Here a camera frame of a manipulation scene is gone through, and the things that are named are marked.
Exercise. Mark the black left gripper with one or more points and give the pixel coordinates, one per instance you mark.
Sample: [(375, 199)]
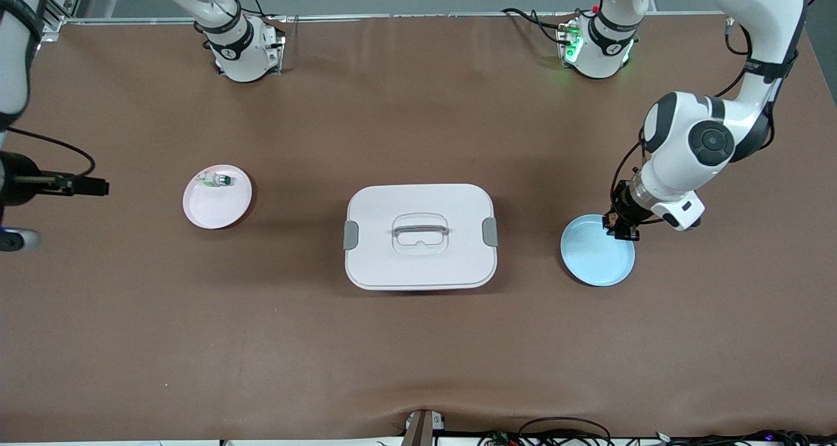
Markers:
[(626, 210)]

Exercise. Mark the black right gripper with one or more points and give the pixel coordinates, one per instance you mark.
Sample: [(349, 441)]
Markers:
[(18, 178)]

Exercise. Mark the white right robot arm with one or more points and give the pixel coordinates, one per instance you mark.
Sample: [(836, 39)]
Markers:
[(242, 53)]

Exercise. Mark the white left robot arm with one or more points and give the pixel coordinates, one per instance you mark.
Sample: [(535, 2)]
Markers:
[(680, 152)]

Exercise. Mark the white lidded storage box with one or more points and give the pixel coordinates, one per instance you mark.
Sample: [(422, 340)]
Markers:
[(418, 263)]

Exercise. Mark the light blue round plate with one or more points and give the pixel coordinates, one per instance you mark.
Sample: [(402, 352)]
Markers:
[(592, 263)]

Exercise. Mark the pink round plate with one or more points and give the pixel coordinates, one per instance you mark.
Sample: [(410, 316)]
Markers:
[(209, 207)]

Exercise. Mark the brown table mat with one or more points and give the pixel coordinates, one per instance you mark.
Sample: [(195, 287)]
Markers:
[(418, 354)]

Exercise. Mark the green and white switch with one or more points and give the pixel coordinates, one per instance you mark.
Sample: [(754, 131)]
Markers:
[(216, 180)]

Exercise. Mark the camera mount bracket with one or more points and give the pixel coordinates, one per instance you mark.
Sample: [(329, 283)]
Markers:
[(422, 428)]

